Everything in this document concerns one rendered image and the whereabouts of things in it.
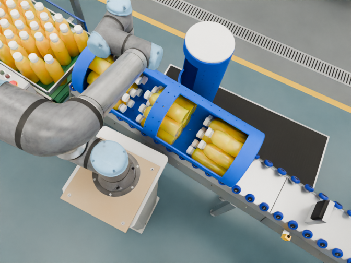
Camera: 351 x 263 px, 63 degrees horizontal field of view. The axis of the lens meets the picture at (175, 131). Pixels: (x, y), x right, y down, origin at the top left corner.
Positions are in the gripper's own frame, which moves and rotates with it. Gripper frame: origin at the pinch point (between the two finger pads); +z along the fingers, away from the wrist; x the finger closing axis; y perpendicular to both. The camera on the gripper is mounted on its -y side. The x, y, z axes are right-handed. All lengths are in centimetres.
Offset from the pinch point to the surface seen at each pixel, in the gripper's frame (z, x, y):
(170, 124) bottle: 15.1, -5.9, 28.0
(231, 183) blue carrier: 17, -13, 64
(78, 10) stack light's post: 40, 35, -65
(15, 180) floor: 129, -70, -66
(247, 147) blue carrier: 6, 0, 61
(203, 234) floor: 129, -25, 79
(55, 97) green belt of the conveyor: 39, -18, -36
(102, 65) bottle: 9.6, -0.9, -12.0
